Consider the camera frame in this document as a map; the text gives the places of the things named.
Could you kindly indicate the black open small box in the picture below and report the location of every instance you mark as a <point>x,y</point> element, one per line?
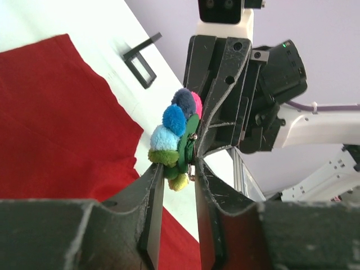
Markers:
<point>139,67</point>

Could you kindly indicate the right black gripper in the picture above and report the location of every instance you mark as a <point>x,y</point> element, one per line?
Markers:
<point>241,96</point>

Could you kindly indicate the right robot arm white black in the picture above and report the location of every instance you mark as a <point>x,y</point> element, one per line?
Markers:
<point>313,124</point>

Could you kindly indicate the red t-shirt garment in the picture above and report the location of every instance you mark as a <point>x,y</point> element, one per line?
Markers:
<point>64,136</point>

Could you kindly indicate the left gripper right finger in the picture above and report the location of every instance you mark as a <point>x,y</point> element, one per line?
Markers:
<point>238,233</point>

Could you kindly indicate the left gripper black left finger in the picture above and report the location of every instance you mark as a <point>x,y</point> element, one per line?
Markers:
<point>122,232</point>

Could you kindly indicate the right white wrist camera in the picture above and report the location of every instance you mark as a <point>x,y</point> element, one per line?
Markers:
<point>227,18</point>

